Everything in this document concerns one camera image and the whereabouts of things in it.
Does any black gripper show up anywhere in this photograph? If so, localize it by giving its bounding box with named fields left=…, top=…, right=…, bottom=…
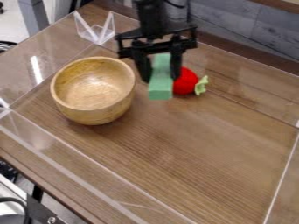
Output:
left=115, top=24, right=198, bottom=83

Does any green rectangular stick block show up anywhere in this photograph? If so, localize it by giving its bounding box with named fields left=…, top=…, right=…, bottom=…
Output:
left=148, top=53, right=174, bottom=100

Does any brown wooden bowl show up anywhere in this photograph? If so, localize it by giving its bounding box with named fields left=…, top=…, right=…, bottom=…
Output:
left=51, top=56, right=136, bottom=125

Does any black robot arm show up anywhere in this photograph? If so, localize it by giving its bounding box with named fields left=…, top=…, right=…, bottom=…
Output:
left=115, top=0, right=198, bottom=83

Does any red plush strawberry toy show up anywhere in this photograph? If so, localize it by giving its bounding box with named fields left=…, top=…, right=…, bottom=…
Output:
left=172, top=67, right=210, bottom=95

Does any clear acrylic corner bracket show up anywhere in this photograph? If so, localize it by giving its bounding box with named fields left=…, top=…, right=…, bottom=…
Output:
left=73, top=10, right=116, bottom=46

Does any clear acrylic tray wall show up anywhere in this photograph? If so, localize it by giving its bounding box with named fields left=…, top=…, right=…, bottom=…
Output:
left=0, top=17, right=299, bottom=224

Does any black metal clamp bracket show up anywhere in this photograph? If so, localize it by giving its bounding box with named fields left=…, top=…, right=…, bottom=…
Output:
left=27, top=197, right=67, bottom=224

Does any black cable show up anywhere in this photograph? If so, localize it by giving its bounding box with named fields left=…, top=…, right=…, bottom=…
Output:
left=0, top=197, right=33, bottom=224

